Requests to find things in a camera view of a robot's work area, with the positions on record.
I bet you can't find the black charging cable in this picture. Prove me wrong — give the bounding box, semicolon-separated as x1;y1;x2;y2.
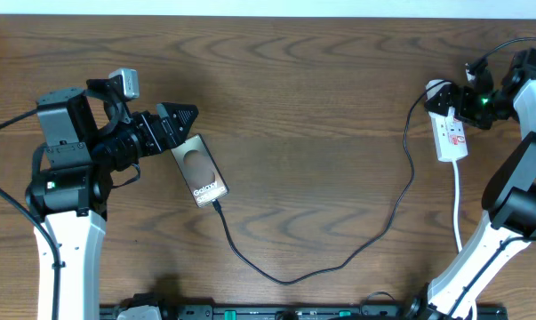
211;79;451;286

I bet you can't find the silver Galaxy smartphone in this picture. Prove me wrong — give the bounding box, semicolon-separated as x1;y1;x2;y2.
172;134;229;207

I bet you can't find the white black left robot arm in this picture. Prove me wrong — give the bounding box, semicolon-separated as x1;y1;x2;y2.
26;88;198;319

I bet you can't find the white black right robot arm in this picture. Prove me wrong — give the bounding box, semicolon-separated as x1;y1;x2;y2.
403;48;536;319

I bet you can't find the white USB charger adapter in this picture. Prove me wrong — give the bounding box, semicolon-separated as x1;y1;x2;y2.
425;79;462;117

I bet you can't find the white power strip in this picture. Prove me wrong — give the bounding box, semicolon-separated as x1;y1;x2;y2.
425;78;469;163

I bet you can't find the white power strip cord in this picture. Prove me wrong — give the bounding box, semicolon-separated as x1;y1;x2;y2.
452;160;466;254

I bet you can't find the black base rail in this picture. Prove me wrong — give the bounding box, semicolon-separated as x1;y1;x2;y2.
99;303;508;320

